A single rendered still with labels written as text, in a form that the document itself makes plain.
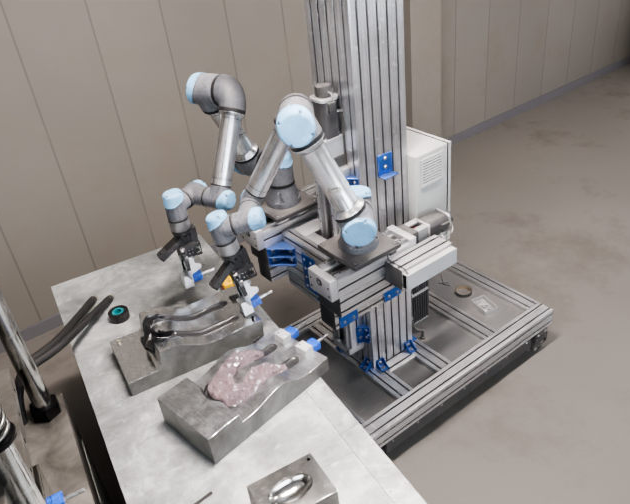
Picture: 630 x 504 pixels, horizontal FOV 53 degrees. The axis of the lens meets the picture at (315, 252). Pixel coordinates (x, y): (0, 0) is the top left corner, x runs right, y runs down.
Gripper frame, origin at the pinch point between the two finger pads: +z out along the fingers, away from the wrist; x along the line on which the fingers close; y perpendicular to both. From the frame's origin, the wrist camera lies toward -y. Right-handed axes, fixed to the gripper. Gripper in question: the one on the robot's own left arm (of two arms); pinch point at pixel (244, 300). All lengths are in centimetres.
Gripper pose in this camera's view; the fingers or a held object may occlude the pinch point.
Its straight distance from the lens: 229.4
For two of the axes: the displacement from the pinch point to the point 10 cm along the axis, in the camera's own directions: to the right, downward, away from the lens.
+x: -4.6, -3.1, 8.3
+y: 8.4, -4.6, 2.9
